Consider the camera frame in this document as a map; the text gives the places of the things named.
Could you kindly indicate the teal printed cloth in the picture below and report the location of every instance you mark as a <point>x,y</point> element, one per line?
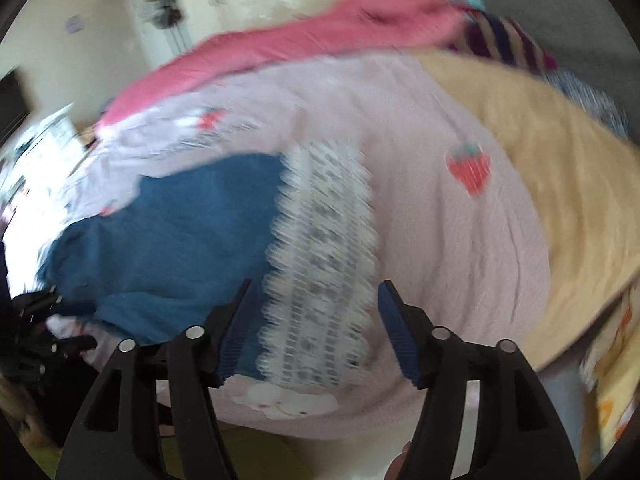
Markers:
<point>474,0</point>

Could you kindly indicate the grey padded headboard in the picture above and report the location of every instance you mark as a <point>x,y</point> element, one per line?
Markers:
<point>575,20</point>

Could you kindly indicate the dark screen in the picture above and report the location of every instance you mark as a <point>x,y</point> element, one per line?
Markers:
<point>12,105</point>

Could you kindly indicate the pink strawberry printed blanket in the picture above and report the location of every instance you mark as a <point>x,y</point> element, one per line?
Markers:
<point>425,260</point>

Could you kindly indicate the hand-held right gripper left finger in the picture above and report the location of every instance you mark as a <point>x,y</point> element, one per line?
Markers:
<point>234,337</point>

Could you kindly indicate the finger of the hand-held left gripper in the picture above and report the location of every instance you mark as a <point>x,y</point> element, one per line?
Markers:
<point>37,302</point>
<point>72,347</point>

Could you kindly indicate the blue patterned cloth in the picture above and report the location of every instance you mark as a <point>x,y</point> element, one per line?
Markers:
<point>590,100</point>

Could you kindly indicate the beige bed sheet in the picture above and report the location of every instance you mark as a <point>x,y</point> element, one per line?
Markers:
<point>575,210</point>

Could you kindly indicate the white drawer cabinet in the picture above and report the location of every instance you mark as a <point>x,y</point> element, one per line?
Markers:
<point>55,135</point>

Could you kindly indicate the yellow printed cloth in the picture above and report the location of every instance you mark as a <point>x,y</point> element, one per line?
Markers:
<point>615,400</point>

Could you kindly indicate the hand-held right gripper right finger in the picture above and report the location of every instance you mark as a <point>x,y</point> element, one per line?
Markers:
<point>397,340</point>

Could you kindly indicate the pink plush quilt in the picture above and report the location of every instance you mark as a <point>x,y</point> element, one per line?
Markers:
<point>300,45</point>

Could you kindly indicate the purple striped pillow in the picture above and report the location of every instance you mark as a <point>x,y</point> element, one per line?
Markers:
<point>500,40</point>

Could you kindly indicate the blue denim pants lace trim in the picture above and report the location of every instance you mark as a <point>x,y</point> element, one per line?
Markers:
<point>175,235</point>

